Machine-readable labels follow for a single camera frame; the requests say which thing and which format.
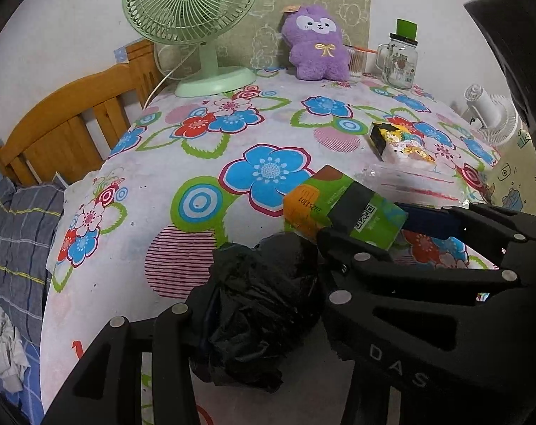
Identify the white crumpled cloth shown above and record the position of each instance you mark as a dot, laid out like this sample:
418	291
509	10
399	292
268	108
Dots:
7	354

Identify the green desk fan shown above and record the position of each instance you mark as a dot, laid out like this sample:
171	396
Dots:
188	4

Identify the purple plush toy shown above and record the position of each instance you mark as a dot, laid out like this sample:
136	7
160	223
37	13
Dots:
316	62

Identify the green patterned board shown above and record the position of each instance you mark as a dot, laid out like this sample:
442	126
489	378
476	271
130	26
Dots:
259	17

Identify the floral tablecloth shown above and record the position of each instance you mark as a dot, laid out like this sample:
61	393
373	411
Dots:
162	186

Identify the green and orange carton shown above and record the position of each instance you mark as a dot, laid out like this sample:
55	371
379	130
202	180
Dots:
392	218

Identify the orange stick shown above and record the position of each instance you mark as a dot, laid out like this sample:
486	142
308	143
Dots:
369	50

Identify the clear plastic bag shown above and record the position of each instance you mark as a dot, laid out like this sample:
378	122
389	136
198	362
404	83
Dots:
409	181

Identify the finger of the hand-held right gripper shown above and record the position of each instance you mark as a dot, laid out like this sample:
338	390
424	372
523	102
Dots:
427	220
345	208

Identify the white standing fan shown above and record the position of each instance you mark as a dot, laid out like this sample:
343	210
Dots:
493	115

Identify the wooden bed headboard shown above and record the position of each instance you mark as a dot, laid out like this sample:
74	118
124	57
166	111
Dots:
51	133

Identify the cartoon printed tissue pack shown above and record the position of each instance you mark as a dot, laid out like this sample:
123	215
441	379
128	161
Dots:
400	141

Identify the black plastic bag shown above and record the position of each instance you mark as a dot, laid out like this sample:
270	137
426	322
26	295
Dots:
259	310

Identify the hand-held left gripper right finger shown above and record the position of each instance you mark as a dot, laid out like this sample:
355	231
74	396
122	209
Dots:
383	349

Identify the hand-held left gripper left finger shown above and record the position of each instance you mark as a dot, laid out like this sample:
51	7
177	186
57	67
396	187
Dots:
175	341

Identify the grey plaid pillow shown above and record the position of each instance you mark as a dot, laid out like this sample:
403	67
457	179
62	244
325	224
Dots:
15	239

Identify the glass jar mug green lid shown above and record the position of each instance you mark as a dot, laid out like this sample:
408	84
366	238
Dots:
400	66

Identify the yellow cartoon fabric storage box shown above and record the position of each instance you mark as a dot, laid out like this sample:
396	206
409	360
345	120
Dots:
516	177

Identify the ribbed clear glass cup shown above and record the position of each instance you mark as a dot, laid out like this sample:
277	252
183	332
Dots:
357	65

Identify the blue bed sheet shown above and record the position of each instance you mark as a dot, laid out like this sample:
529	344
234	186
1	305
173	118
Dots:
29	376

